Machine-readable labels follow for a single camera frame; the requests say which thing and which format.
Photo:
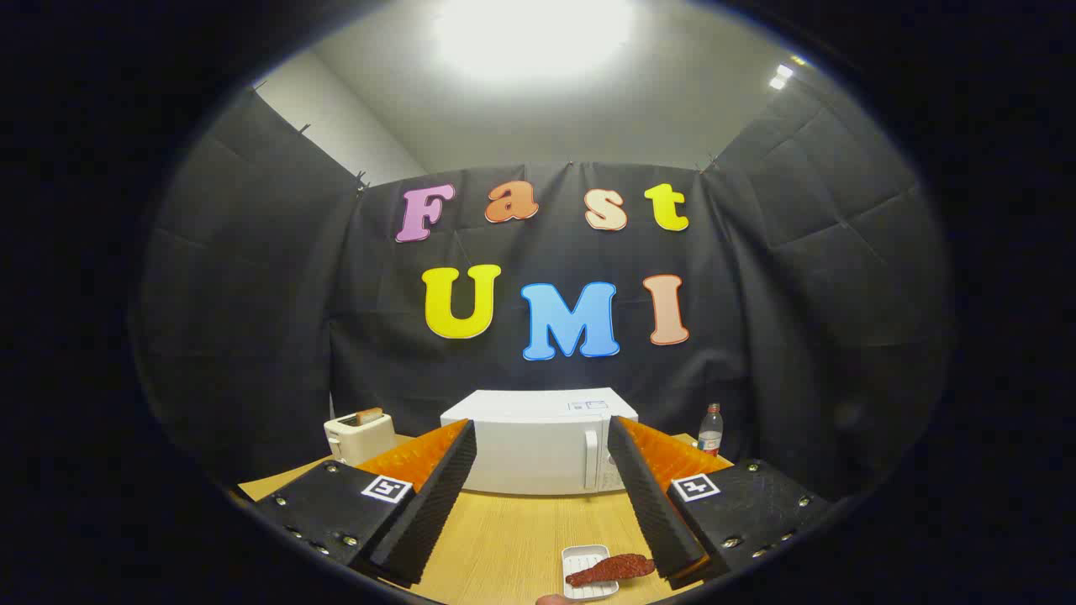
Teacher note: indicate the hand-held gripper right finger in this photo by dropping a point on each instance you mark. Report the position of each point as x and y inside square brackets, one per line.
[651, 504]

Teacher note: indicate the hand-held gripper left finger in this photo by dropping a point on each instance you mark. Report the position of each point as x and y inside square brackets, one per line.
[437, 504]

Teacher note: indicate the red meat slice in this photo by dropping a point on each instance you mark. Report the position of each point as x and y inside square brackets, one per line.
[609, 569]

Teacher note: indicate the white toaster oven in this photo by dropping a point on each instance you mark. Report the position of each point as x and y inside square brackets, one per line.
[530, 454]

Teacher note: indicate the cream toaster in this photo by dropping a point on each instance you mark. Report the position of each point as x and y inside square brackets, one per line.
[361, 439]

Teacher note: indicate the white ribbed tray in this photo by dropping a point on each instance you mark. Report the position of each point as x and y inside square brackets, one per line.
[580, 556]

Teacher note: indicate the clear plastic water bottle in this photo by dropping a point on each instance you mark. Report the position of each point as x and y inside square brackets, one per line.
[710, 437]

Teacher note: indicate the toast slice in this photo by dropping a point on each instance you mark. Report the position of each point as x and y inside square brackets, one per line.
[368, 415]

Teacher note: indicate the small ceiling spotlight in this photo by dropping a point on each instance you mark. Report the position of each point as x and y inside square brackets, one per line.
[779, 77]

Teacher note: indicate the large ceiling light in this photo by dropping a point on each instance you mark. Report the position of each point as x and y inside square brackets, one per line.
[530, 34]

